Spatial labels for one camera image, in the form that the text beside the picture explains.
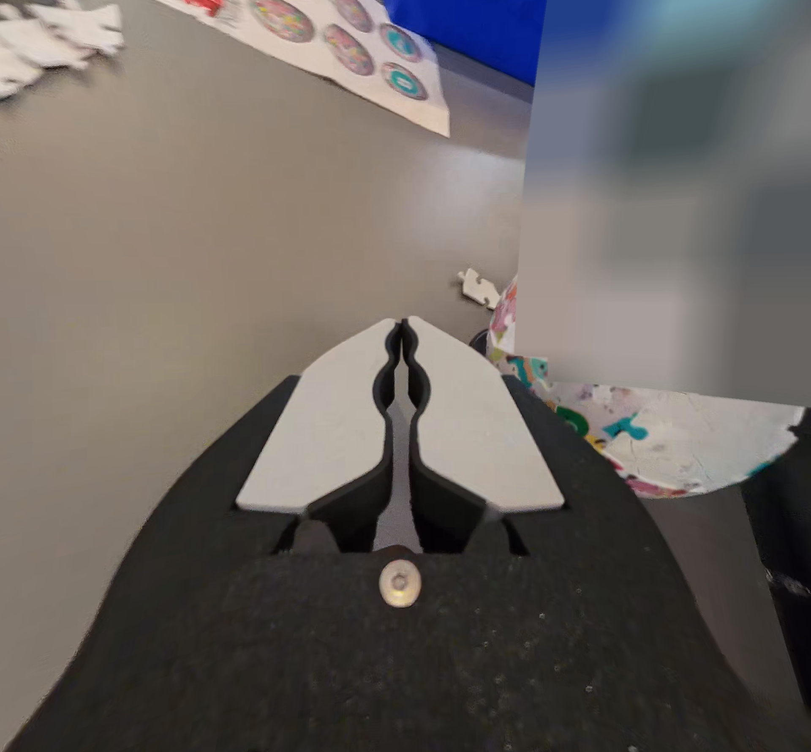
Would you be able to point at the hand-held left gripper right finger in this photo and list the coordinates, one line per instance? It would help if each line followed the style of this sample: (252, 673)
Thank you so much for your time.
(488, 448)

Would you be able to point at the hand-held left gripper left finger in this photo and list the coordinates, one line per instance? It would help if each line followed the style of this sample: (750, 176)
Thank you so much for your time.
(317, 448)

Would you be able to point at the colourful puzzle ball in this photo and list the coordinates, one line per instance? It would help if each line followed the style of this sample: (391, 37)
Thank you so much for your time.
(684, 442)

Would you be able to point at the row of white puzzle pieces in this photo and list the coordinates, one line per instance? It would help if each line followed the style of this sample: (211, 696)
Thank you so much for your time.
(479, 288)

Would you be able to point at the white puzzle leaflet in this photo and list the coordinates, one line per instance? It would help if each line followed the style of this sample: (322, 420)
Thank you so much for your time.
(317, 17)

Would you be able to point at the single white puzzle piece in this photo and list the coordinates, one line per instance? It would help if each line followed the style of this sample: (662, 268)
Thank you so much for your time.
(83, 23)
(15, 72)

